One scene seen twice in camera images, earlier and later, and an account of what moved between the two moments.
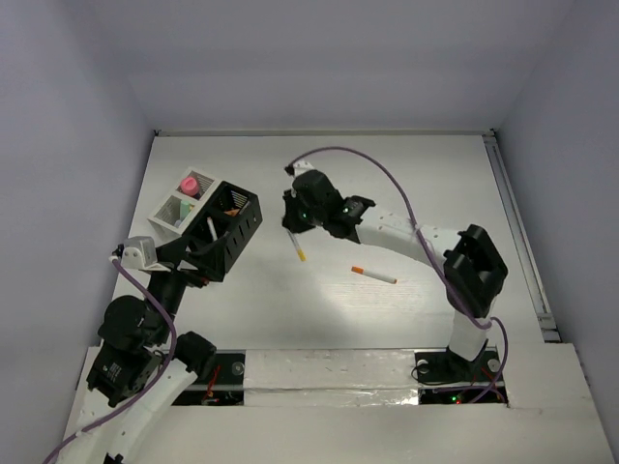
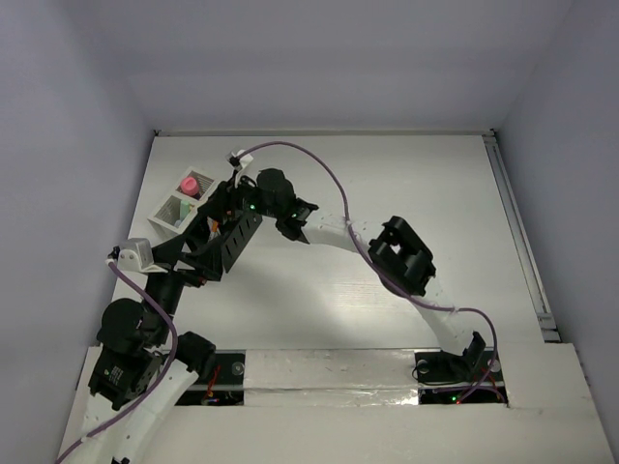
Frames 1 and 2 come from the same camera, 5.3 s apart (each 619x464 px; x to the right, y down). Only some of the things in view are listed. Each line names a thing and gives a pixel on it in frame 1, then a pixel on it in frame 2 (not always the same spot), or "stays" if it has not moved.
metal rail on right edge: (547, 323) stays
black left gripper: (179, 261) stays
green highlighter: (185, 208) stays
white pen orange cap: (366, 272) to (213, 226)
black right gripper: (291, 219) to (227, 194)
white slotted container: (177, 207) stays
